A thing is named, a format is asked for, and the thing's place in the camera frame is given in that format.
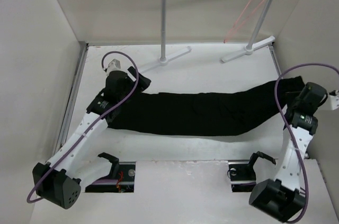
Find black trousers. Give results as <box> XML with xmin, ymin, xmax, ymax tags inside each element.
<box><xmin>108</xmin><ymin>76</ymin><xmax>305</xmax><ymax>137</ymax></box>

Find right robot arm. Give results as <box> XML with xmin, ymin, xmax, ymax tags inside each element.
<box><xmin>249</xmin><ymin>82</ymin><xmax>327</xmax><ymax>223</ymax></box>

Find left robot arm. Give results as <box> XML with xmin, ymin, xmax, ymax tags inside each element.
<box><xmin>32</xmin><ymin>67</ymin><xmax>151</xmax><ymax>209</ymax></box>

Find white clothes rack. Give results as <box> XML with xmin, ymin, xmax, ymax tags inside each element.
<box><xmin>137</xmin><ymin>0</ymin><xmax>288</xmax><ymax>74</ymax></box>

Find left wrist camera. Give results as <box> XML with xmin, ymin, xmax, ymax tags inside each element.
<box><xmin>105</xmin><ymin>59</ymin><xmax>121</xmax><ymax>74</ymax></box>

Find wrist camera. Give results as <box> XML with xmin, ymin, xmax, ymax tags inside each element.
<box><xmin>105</xmin><ymin>59</ymin><xmax>121</xmax><ymax>74</ymax></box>
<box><xmin>328</xmin><ymin>90</ymin><xmax>339</xmax><ymax>110</ymax></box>

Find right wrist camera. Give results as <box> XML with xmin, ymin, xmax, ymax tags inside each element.
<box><xmin>328</xmin><ymin>90</ymin><xmax>339</xmax><ymax>110</ymax></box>

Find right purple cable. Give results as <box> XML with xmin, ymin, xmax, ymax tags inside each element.
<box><xmin>274</xmin><ymin>62</ymin><xmax>339</xmax><ymax>222</ymax></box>

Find purple cable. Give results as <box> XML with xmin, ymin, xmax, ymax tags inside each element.
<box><xmin>274</xmin><ymin>62</ymin><xmax>339</xmax><ymax>222</ymax></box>
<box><xmin>26</xmin><ymin>51</ymin><xmax>140</xmax><ymax>203</ymax></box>

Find pink wire hanger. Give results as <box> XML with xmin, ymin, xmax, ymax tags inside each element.
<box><xmin>223</xmin><ymin>0</ymin><xmax>265</xmax><ymax>43</ymax></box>

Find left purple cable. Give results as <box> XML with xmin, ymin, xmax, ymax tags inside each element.
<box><xmin>26</xmin><ymin>51</ymin><xmax>140</xmax><ymax>203</ymax></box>

